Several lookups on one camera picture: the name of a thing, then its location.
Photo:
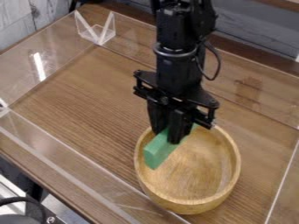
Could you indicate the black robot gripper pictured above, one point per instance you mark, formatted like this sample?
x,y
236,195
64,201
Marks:
x,y
177,102

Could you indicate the green rectangular block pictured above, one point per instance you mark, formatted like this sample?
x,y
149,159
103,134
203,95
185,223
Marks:
x,y
157,149

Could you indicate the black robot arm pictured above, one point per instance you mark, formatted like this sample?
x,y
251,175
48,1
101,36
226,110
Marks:
x,y
184,23

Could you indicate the brown wooden bowl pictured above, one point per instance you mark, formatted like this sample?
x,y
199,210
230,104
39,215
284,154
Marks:
x,y
195,179

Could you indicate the black metal table bracket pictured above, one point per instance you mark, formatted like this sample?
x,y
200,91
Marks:
x,y
33,211

